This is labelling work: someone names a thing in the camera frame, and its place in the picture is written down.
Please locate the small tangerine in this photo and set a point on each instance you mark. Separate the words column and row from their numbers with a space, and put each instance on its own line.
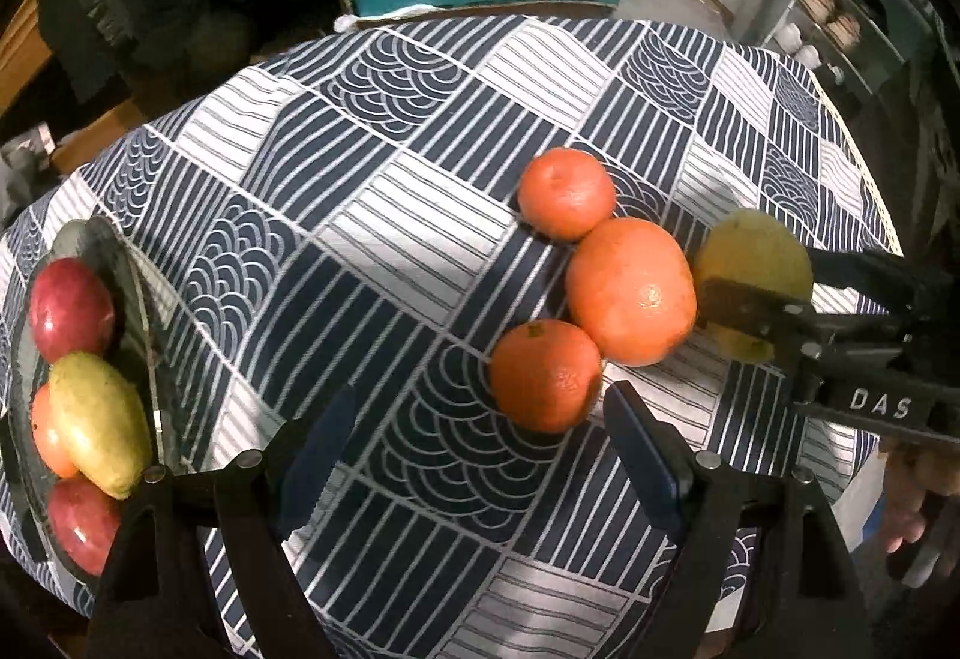
column 566, row 194
column 545, row 374

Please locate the red apple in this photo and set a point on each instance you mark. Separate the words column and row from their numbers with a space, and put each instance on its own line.
column 82, row 524
column 71, row 318

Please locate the navy white patterned tablecloth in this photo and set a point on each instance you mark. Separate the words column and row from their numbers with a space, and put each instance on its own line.
column 375, row 179

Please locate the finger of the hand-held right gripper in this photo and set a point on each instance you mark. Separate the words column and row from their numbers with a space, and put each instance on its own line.
column 742, row 318
column 870, row 276

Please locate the medium orange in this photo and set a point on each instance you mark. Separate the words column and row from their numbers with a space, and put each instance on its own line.
column 46, row 438

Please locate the person's right hand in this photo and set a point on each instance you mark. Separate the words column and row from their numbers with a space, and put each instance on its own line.
column 907, row 501

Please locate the grey clothes pile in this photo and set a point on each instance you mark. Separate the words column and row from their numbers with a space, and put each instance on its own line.
column 22, row 171

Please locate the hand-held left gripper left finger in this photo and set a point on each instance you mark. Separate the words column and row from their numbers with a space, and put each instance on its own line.
column 319, row 453

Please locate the large orange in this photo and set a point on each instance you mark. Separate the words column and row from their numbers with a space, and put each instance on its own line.
column 630, row 290

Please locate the green-yellow mango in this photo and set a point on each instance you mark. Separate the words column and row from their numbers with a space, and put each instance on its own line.
column 101, row 423

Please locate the yellow mango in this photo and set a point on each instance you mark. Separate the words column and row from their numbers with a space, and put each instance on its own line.
column 757, row 250

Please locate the green glass plate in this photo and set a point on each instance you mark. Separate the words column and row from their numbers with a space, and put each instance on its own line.
column 139, row 299

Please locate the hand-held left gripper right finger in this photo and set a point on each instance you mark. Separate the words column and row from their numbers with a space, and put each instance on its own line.
column 649, row 464

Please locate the shoe rack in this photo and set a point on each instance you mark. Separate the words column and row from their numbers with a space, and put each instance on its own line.
column 870, row 36

